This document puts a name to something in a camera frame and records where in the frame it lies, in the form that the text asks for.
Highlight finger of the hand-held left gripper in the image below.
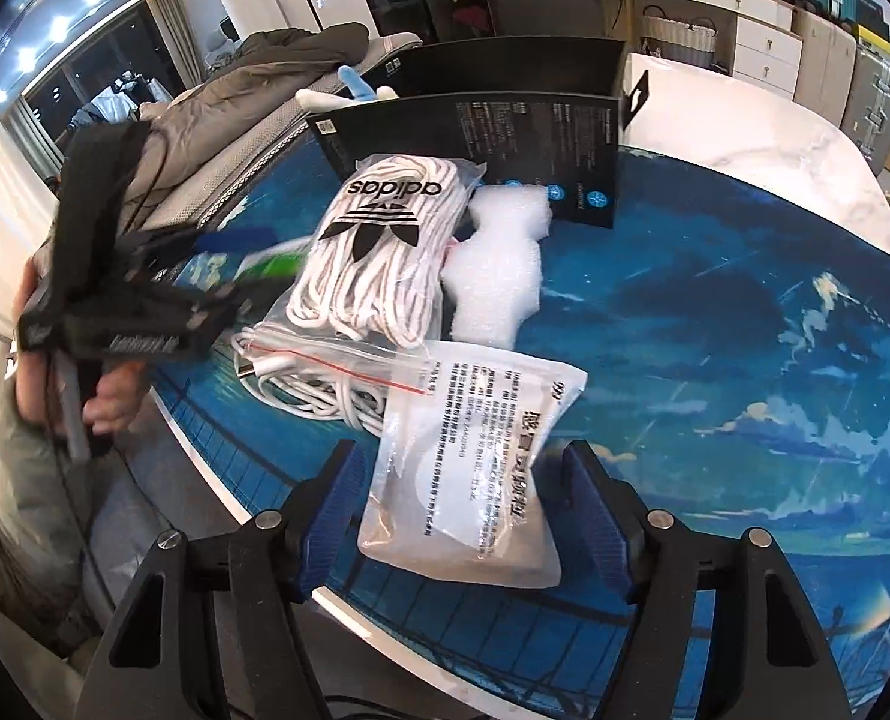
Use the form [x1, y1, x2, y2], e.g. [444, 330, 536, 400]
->
[137, 255, 303, 323]
[126, 225, 285, 271]

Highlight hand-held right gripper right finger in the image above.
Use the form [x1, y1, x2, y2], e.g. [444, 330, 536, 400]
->
[561, 439, 858, 720]

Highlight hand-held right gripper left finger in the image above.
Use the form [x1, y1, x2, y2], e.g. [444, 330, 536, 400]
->
[74, 439, 367, 720]

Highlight green packet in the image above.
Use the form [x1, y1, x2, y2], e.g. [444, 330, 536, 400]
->
[241, 240, 307, 287]

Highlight white printed packet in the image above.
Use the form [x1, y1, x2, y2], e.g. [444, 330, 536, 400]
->
[355, 340, 590, 590]

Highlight clear bag of white shoelaces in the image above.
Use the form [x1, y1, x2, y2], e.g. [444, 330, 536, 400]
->
[286, 154, 485, 352]

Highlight white foam piece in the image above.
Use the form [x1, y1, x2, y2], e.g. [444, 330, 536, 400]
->
[442, 181, 552, 352]

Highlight black cardboard box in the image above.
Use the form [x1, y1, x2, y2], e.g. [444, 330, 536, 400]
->
[308, 36, 650, 232]

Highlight person's left forearm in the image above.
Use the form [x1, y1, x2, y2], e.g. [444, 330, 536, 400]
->
[0, 375, 97, 683]

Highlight person's left hand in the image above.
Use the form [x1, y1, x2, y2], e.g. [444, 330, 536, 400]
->
[83, 364, 148, 437]

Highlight bed mattress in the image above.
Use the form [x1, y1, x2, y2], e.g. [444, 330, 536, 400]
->
[111, 34, 425, 241]

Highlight hanging clothes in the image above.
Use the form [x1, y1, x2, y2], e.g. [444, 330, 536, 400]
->
[68, 67, 178, 130]

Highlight beige duvet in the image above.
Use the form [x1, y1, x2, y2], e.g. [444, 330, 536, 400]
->
[145, 52, 341, 143]

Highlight blue sky printed mat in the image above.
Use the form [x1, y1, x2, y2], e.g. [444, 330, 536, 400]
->
[152, 135, 890, 720]

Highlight white blue plush toy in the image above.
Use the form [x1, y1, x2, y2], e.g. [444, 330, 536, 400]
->
[295, 64, 402, 107]

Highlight curtain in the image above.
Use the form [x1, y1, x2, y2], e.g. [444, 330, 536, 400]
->
[145, 0, 208, 100]

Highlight olive jacket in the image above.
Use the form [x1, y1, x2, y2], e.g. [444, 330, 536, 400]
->
[216, 22, 372, 74]

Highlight white grey wicker basket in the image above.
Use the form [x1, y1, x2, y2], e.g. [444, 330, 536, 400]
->
[638, 4, 720, 70]

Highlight white dresser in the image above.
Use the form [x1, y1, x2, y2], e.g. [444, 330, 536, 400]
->
[587, 0, 804, 102]

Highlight beige suitcase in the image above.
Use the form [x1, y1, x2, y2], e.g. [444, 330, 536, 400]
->
[790, 7, 860, 128]

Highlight silver suitcase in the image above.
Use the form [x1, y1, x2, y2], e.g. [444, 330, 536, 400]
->
[842, 37, 890, 160]

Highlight black yellow box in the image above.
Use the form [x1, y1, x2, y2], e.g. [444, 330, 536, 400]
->
[854, 0, 890, 55]

